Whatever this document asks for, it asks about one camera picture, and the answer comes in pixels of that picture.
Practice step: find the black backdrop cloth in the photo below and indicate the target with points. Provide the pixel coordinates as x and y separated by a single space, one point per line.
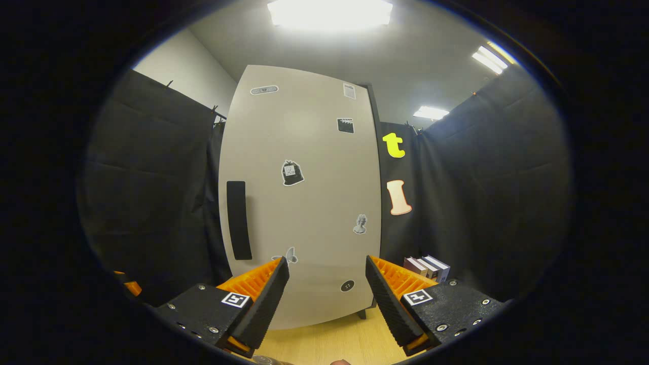
481 192

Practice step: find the light grey cabinet door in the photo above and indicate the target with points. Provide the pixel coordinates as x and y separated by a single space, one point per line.
314 192

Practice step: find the white book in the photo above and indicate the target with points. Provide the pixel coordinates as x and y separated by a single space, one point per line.
428 266

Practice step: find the large ceiling light panel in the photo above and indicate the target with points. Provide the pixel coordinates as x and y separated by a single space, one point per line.
329 14

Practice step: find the blue-grey book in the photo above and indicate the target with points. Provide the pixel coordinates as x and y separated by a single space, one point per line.
440 263

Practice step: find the dark grey cabinet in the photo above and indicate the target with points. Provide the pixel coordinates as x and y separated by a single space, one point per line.
362 314

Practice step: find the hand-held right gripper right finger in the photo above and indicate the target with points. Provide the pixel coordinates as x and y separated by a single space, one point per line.
390 309

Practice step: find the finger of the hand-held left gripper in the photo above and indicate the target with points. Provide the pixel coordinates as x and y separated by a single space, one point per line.
133 288

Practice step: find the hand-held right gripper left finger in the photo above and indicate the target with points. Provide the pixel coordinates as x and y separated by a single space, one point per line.
263 304

